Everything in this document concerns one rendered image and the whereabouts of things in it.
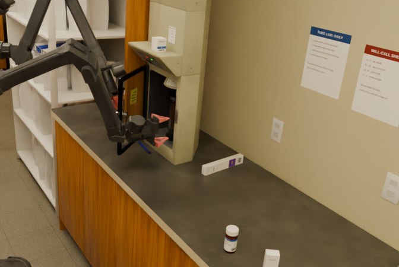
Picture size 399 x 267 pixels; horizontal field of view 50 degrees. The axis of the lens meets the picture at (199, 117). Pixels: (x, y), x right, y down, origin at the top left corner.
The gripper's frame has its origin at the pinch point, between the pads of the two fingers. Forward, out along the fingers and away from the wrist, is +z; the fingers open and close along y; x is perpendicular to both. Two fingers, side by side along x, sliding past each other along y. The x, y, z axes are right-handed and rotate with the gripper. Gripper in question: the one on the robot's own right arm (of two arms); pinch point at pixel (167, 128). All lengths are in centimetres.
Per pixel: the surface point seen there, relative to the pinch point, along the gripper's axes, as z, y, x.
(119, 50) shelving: 54, -3, 158
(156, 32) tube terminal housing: 12, 37, 33
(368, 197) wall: 55, -14, -71
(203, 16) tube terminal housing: 22, 48, 9
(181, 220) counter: -11.1, -26.2, -31.9
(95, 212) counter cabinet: -15, -67, 45
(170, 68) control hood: 5.6, 25.2, 9.0
